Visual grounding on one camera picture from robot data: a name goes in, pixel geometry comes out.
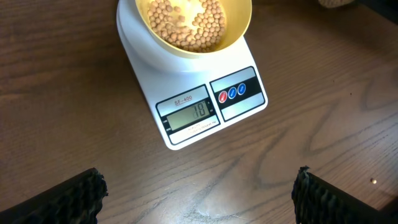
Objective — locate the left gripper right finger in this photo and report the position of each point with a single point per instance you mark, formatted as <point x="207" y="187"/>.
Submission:
<point x="318" y="202"/>

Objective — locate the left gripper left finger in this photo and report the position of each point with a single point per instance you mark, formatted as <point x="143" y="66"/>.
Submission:
<point x="76" y="200"/>

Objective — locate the white digital kitchen scale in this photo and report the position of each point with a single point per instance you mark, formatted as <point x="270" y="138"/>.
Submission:
<point x="190" y="98"/>

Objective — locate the yellow bowl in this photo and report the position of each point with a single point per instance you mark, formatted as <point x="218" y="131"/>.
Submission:
<point x="236" y="12"/>

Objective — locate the soybeans in yellow bowl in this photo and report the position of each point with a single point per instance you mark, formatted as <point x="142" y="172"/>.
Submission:
<point x="194" y="26"/>

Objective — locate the soybeans in container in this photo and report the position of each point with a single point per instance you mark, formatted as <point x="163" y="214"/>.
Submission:
<point x="330" y="4"/>

